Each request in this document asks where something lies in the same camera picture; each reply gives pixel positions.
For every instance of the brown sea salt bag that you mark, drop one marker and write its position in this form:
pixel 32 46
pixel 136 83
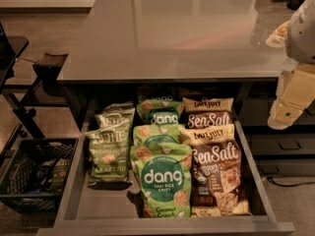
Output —
pixel 207 113
pixel 216 172

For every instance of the lower cabinet drawers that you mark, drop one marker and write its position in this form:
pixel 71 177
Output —
pixel 288 152

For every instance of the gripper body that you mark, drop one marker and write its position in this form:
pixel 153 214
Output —
pixel 302 36

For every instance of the black chair at left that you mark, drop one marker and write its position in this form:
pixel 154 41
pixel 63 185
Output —
pixel 11 48

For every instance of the rear green dang chip bag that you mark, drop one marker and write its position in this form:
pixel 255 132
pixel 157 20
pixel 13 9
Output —
pixel 160 112

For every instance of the green jalapeno chip bag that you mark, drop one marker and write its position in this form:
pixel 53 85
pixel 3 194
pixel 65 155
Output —
pixel 115 114
pixel 109 148

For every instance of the black plastic crate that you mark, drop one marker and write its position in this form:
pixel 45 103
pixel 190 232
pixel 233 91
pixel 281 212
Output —
pixel 35 178

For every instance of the dark bar stool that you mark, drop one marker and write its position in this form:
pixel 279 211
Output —
pixel 43 92

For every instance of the front brown sea salt bag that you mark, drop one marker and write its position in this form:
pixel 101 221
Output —
pixel 216 172

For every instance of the rear brown sea salt bag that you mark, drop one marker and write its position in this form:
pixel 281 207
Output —
pixel 207 113

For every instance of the green dang chip bag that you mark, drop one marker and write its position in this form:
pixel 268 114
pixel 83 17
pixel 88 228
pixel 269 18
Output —
pixel 163 174
pixel 155 134
pixel 160 112

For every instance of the front green dang chip bag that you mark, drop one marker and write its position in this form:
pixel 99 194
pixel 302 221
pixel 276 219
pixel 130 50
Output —
pixel 163 174

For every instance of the middle green dang chip bag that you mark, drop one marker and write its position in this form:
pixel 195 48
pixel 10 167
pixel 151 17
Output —
pixel 155 134

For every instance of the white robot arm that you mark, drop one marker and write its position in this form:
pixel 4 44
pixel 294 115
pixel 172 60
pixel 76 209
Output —
pixel 298 34

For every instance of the grey open drawer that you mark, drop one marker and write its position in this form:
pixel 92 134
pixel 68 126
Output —
pixel 115 210

